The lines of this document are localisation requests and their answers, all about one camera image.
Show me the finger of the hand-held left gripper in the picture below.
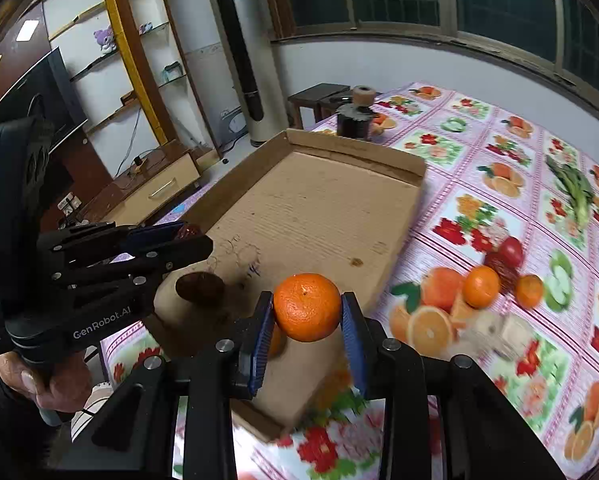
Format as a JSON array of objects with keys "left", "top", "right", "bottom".
[
  {"left": 38, "top": 221, "right": 189, "bottom": 266},
  {"left": 54, "top": 236, "right": 214, "bottom": 293}
]

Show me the wooden television cabinet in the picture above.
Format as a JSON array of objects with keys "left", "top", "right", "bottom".
[{"left": 76, "top": 141, "right": 215, "bottom": 228}]

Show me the dark wooden stool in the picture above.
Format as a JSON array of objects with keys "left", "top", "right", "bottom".
[
  {"left": 319, "top": 94, "right": 353, "bottom": 122},
  {"left": 288, "top": 83, "right": 350, "bottom": 128}
]

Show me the wooden display shelf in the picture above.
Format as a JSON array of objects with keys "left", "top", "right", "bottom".
[{"left": 44, "top": 0, "right": 190, "bottom": 136}]

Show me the green leafy vegetable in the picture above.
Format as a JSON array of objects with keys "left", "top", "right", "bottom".
[{"left": 544, "top": 155, "right": 596, "bottom": 228}]

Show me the flat screen television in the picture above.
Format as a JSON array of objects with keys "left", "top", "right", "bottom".
[{"left": 0, "top": 47, "right": 89, "bottom": 161}]

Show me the white corn cob piece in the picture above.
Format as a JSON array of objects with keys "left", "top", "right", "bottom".
[
  {"left": 499, "top": 312, "right": 536, "bottom": 356},
  {"left": 457, "top": 312, "right": 505, "bottom": 361}
]

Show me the orange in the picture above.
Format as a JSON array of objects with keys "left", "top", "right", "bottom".
[
  {"left": 272, "top": 272, "right": 341, "bottom": 343},
  {"left": 514, "top": 274, "right": 545, "bottom": 309},
  {"left": 462, "top": 265, "right": 501, "bottom": 309}
]

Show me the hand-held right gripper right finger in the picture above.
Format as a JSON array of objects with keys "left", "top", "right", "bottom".
[{"left": 341, "top": 292, "right": 567, "bottom": 480}]

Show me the purple plush toy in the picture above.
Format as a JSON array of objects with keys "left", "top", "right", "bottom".
[{"left": 93, "top": 25, "right": 117, "bottom": 55}]

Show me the tower air conditioner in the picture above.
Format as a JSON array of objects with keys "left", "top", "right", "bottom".
[{"left": 200, "top": 0, "right": 286, "bottom": 148}]

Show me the fruit print tablecloth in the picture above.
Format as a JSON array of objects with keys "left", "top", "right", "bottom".
[{"left": 102, "top": 80, "right": 599, "bottom": 480}]

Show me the black cylinder container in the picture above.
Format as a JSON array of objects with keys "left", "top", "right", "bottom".
[{"left": 337, "top": 105, "right": 375, "bottom": 140}]

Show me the cardboard box tray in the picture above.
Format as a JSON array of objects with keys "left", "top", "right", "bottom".
[{"left": 146, "top": 128, "right": 427, "bottom": 443}]

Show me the red tomato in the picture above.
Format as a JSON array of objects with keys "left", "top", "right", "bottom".
[{"left": 497, "top": 236, "right": 525, "bottom": 269}]

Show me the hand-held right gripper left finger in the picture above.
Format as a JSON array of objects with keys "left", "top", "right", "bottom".
[{"left": 44, "top": 290, "right": 275, "bottom": 480}]

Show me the person's left hand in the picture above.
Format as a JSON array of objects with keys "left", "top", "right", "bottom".
[{"left": 0, "top": 355, "right": 92, "bottom": 412}]

